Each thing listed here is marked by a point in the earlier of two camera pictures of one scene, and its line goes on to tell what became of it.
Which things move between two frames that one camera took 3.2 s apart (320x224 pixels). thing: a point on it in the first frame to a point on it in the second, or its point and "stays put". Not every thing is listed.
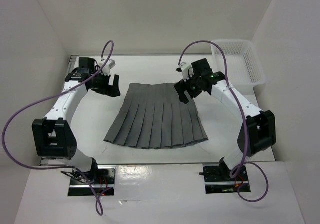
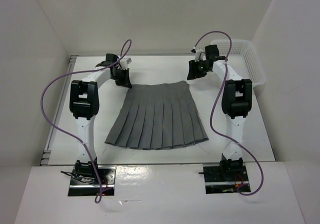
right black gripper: [181, 88] to [193, 72]
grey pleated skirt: [155, 116] stays put
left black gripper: [113, 91] to [125, 82]
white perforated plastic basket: [245, 70] stays put
